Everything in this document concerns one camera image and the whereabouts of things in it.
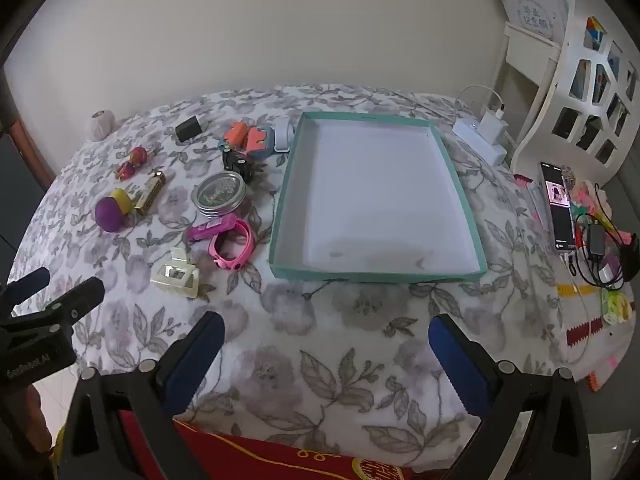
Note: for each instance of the white oblong device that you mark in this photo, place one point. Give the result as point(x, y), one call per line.
point(284, 135)

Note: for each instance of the white printed poster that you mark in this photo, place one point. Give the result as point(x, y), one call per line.
point(532, 5)

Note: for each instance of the white yarn ball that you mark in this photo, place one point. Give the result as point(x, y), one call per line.
point(102, 124)

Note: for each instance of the black charger cube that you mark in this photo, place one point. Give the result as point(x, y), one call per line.
point(187, 128)

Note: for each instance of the magenta bar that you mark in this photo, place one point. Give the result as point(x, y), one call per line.
point(210, 228)

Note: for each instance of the smartphone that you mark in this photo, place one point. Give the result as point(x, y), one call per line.
point(556, 205)

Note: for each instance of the grey floral blanket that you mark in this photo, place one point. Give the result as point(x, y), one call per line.
point(325, 335)

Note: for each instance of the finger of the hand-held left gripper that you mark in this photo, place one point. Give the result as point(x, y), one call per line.
point(27, 282)
point(75, 297)

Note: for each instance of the green and yellow toy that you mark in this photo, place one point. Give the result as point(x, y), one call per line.
point(616, 306)

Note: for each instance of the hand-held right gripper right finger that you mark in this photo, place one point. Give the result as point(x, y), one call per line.
point(460, 365)

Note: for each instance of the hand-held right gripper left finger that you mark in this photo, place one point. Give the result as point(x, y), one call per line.
point(192, 360)

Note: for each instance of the pink watch band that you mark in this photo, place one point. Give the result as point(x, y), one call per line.
point(220, 255)

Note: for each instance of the orange and blue puzzle block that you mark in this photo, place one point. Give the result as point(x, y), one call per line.
point(259, 141)

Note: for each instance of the cream hair claw clip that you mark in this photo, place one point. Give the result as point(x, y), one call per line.
point(172, 277)

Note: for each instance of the white lattice bookshelf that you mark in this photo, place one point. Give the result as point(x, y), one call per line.
point(575, 35)

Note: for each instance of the round tin with clear lid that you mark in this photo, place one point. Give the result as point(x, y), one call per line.
point(220, 193)

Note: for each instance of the purple and yellow toy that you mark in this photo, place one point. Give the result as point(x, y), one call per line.
point(112, 212)

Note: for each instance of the teal shallow cardboard box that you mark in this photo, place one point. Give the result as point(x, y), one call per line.
point(375, 185)

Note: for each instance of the red gourd toy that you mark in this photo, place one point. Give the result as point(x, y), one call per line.
point(132, 161)

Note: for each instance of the black toy car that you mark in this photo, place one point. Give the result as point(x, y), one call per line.
point(240, 164)

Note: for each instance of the white power strip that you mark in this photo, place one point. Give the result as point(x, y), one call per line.
point(477, 137)

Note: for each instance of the gold harmonica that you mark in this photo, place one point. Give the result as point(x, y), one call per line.
point(149, 192)

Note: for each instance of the red cloth with gold print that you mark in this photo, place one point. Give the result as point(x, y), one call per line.
point(240, 455)

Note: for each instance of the white plug charger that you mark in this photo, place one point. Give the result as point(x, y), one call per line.
point(492, 122)

